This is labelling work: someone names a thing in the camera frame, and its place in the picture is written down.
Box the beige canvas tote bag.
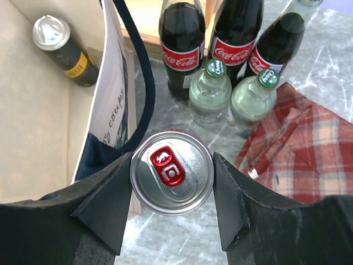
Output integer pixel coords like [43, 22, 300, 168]
[1, 1, 156, 206]

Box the wooden clothes rack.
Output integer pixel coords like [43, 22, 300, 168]
[126, 0, 221, 59]

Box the Coca-Cola glass bottle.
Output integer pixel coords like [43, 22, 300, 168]
[244, 1, 323, 77]
[207, 0, 264, 87]
[159, 1, 206, 100]

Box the silver top drink can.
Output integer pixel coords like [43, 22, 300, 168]
[32, 15, 99, 87]

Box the green cap clear bottle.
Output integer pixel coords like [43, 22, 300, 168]
[223, 68, 280, 137]
[189, 59, 232, 123]

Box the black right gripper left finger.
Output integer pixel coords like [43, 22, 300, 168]
[1, 153, 132, 264]

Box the red plaid cloth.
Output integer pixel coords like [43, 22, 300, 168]
[234, 83, 352, 203]

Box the red tab drink can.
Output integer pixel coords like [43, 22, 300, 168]
[130, 129, 215, 216]

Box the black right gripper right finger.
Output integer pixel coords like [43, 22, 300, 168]
[213, 153, 352, 264]

